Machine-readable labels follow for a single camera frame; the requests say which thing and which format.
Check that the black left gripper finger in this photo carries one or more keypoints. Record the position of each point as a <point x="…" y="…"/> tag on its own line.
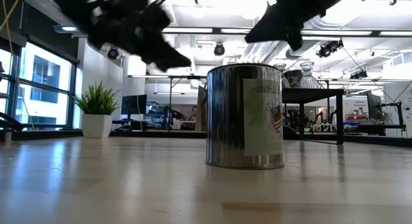
<point x="167" y="58"/>

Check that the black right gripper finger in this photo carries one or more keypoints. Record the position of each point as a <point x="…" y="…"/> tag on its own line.
<point x="295" y="39"/>
<point x="267" y="32"/>

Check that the green glass candle holder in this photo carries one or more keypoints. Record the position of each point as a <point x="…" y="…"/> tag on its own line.
<point x="281" y="67"/>

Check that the clear glass candle holder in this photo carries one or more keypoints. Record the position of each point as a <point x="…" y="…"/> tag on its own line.
<point x="307" y="80"/>

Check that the silver tin can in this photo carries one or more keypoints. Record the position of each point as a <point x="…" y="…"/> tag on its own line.
<point x="225" y="121"/>

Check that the dark monitor on arm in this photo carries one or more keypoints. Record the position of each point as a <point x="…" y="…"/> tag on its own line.
<point x="373" y="106"/>

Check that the black high table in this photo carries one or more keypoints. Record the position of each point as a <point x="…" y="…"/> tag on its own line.
<point x="180" y="77"/>

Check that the black ceiling spotlight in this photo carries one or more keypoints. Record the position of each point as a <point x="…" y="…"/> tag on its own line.
<point x="113" y="53"/>
<point x="219" y="49"/>

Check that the black computer monitor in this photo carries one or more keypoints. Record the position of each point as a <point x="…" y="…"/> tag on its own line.
<point x="133" y="105"/>

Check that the black perforated metal shelf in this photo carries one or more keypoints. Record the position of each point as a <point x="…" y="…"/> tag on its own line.
<point x="309" y="95"/>

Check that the person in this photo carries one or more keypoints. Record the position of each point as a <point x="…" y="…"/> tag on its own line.
<point x="193" y="114"/>

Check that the black chair back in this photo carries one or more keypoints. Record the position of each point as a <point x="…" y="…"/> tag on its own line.
<point x="289" y="133"/>

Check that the green plant in white pot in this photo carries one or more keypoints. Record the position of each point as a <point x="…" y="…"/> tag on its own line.
<point x="96" y="124"/>

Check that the black ceiling camera cluster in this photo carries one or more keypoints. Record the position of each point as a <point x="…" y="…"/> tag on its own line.
<point x="328" y="48"/>

